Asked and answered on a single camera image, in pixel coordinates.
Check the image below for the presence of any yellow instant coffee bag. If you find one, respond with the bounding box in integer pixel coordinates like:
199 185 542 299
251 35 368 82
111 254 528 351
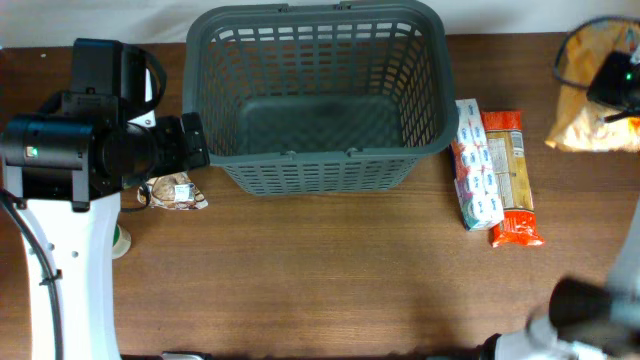
545 15 639 152

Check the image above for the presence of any green lid jar lower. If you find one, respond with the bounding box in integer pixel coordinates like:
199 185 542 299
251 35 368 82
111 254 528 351
112 224 132 259

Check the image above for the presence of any brown pastry snack bag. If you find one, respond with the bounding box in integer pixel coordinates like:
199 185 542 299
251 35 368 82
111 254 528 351
137 172 208 210

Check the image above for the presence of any dark grey plastic basket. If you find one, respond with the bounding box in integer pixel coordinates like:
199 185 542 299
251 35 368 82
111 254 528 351
182 1 458 196

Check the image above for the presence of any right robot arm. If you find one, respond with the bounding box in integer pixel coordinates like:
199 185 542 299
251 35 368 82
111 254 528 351
475 51 639 359

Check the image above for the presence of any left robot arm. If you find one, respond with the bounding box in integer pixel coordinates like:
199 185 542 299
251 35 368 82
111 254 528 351
1 38 209 359

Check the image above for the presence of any white blue tissue pack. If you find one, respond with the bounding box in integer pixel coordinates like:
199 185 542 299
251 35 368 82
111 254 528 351
451 99 504 231

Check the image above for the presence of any orange spaghetti pasta packet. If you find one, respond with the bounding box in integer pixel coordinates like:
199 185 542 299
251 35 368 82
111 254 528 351
481 111 544 247

